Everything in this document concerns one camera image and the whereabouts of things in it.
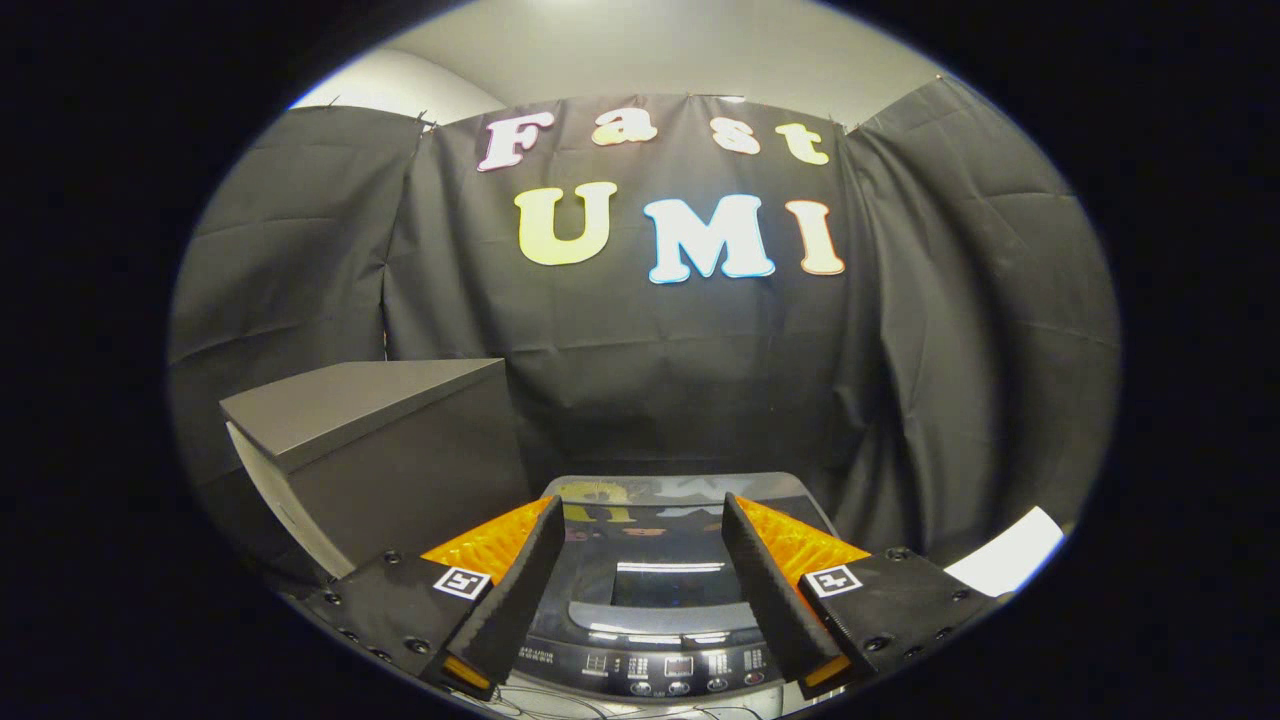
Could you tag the black backdrop cloth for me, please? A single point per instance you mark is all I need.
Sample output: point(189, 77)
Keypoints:
point(640, 350)

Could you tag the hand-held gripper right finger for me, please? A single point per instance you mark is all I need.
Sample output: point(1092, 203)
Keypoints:
point(765, 590)

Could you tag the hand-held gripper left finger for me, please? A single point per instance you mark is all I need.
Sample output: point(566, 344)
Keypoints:
point(520, 590)

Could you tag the dark grey washing machine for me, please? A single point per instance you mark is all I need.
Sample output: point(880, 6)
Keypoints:
point(680, 665)

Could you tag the dark grey cabinet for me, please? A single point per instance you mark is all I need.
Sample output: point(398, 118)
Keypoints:
point(400, 470)

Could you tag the dark washing machine lid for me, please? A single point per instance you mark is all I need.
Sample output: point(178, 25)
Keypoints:
point(660, 545)

